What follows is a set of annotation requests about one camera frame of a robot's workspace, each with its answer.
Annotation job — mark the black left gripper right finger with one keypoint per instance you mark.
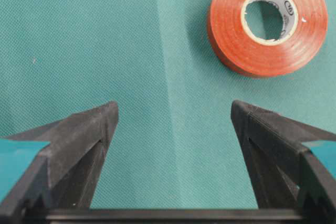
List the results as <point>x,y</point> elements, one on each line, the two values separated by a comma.
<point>284,171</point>

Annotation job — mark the red tape roll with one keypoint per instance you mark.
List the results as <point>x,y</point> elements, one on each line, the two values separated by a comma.
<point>303,33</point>

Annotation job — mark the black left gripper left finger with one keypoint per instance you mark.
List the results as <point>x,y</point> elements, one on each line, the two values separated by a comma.
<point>56,165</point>

